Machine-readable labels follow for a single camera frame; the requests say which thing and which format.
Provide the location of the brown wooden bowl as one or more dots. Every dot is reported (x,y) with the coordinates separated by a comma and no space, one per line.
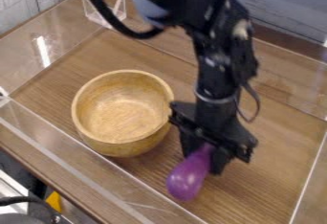
(120,112)

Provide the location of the yellow black device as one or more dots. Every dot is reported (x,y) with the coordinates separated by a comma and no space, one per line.
(44,212)

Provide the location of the clear acrylic corner bracket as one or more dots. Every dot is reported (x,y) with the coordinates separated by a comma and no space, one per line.
(99,13)

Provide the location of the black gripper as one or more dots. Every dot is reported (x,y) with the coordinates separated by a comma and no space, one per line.
(209,125)

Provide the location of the clear acrylic tray wall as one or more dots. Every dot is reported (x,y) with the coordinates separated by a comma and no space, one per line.
(59,50)

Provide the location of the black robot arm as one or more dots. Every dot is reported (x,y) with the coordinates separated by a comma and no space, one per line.
(219,26)

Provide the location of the purple toy eggplant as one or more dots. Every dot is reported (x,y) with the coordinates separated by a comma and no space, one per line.
(185,179)

